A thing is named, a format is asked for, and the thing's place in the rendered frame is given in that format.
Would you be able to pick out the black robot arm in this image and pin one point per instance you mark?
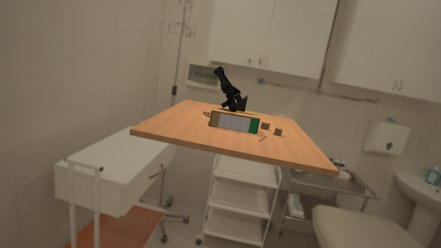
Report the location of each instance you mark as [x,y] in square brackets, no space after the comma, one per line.
[226,87]

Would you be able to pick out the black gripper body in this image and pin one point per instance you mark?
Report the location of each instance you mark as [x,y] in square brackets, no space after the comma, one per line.
[232,104]

